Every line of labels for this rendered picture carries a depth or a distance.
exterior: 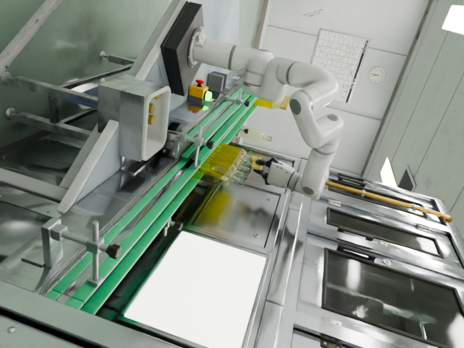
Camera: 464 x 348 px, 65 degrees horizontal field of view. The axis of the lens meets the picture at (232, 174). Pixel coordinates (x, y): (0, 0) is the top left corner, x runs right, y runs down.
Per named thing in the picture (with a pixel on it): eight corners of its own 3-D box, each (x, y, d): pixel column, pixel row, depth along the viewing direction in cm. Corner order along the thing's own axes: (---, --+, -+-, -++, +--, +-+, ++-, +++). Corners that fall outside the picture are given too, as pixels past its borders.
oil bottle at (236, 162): (189, 162, 155) (237, 176, 151) (190, 150, 152) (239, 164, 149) (193, 157, 160) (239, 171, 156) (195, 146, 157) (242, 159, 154)
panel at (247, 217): (115, 326, 94) (239, 373, 89) (115, 317, 92) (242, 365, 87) (217, 177, 172) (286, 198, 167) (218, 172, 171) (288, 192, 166)
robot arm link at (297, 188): (323, 180, 135) (333, 163, 141) (297, 169, 139) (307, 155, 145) (317, 204, 146) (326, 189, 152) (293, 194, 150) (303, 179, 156)
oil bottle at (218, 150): (194, 157, 160) (240, 170, 156) (195, 145, 157) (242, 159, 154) (198, 152, 165) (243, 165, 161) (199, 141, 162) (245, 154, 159)
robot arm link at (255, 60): (238, 43, 142) (277, 53, 140) (230, 76, 146) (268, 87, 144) (233, 41, 133) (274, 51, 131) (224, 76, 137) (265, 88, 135)
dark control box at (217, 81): (206, 88, 193) (220, 92, 192) (208, 73, 189) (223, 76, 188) (210, 85, 200) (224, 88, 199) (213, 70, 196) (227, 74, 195)
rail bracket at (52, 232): (21, 265, 81) (111, 297, 78) (14, 203, 74) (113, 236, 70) (36, 252, 86) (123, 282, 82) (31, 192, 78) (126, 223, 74)
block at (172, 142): (159, 155, 137) (177, 159, 135) (161, 131, 132) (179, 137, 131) (163, 151, 140) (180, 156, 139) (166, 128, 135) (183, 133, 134)
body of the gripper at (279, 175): (294, 188, 156) (271, 178, 160) (300, 167, 151) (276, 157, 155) (287, 194, 150) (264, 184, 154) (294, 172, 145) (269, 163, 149)
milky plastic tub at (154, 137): (119, 156, 119) (143, 163, 117) (121, 90, 108) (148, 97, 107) (144, 139, 134) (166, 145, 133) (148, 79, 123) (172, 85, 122)
